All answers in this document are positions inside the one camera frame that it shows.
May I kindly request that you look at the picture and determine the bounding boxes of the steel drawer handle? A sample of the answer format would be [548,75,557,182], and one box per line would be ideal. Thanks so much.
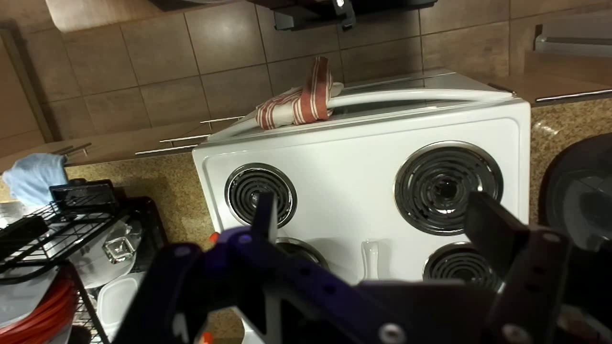
[534,86,612,105]
[200,115,244,128]
[133,142,202,159]
[159,132,215,145]

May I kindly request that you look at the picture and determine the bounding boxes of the clear glass cup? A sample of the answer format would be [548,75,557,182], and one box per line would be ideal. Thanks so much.
[100,228,142,268]

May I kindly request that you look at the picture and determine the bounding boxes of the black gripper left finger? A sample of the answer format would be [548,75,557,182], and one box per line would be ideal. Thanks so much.
[114,189,410,344]

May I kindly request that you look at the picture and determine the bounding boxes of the red bowl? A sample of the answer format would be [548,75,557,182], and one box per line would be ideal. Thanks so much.
[0,266,83,344]

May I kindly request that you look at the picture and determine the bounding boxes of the white plastic container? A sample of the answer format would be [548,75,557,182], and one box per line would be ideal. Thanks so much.
[94,273,154,340]

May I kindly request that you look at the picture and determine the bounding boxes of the blue cloth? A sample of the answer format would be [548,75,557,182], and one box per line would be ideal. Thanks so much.
[0,151,71,210]

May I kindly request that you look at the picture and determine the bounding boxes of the small black coil burner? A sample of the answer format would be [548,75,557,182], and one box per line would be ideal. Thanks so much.
[421,243,508,295]
[223,161,301,230]

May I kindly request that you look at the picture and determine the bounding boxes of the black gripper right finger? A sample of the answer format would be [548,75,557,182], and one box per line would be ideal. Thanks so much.
[464,189,574,344]

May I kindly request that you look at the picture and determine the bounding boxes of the black rectangular container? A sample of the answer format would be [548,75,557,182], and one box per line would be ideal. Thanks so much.
[49,180,123,216]

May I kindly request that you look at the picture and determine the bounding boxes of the red white striped towel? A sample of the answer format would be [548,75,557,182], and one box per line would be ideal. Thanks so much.
[255,56,347,132]

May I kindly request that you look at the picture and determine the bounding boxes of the large black coil burner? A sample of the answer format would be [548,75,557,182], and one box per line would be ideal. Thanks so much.
[393,142,508,237]

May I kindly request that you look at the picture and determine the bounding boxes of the black wire dish rack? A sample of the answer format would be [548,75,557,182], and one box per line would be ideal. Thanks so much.
[0,180,169,344]

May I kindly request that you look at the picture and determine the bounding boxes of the dark pot orange handle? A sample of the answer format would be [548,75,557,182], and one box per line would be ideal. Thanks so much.
[209,231,334,273]

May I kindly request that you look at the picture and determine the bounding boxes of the white electric stove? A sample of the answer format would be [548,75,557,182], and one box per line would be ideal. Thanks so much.
[190,69,534,344]

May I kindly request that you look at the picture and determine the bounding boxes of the wooden drawer base cabinet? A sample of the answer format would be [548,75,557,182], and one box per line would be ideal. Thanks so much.
[0,113,247,176]

